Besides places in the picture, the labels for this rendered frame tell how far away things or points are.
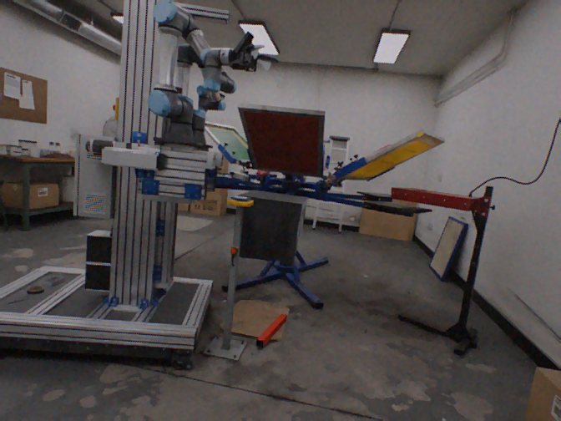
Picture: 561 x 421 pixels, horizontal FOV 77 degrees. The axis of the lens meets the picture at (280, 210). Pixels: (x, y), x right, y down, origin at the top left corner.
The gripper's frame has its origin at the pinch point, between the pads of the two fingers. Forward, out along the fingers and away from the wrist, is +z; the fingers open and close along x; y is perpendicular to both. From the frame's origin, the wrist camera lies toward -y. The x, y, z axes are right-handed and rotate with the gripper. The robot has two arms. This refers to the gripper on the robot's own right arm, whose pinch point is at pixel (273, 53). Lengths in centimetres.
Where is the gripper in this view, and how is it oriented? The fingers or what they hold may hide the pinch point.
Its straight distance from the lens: 170.7
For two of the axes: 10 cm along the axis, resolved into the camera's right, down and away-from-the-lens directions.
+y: -1.7, 9.9, 0.2
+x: -3.5, -0.4, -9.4
